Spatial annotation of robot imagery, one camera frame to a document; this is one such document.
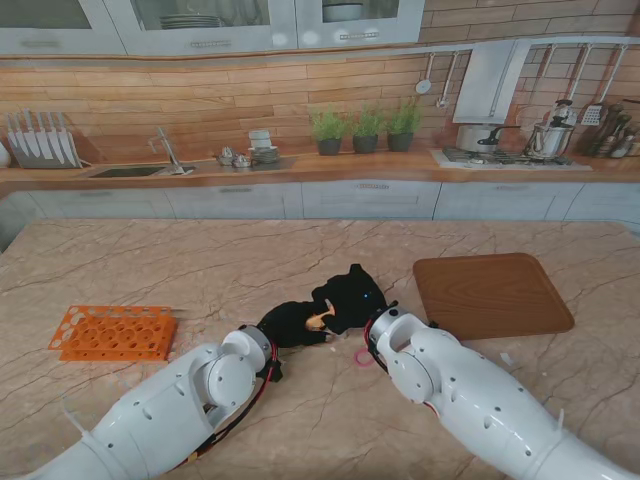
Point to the brown wooden tray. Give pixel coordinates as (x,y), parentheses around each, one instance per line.
(490,295)

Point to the orange test tube rack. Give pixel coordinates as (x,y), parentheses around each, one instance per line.
(100,332)

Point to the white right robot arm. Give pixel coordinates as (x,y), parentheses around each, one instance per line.
(475,395)

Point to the printed kitchen backdrop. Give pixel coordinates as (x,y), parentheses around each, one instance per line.
(200,100)

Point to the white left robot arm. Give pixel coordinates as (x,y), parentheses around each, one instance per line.
(165,410)

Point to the white tape scrap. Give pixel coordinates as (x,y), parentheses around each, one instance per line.
(506,358)

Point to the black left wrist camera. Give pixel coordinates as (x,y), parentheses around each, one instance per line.
(274,372)

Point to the pink rubber band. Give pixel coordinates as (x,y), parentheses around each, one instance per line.
(357,361)

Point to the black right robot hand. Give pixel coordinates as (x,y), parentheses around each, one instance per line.
(355,300)

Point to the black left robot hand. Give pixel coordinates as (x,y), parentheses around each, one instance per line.
(290,325)

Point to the orange cloth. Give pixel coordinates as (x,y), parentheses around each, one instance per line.
(317,320)

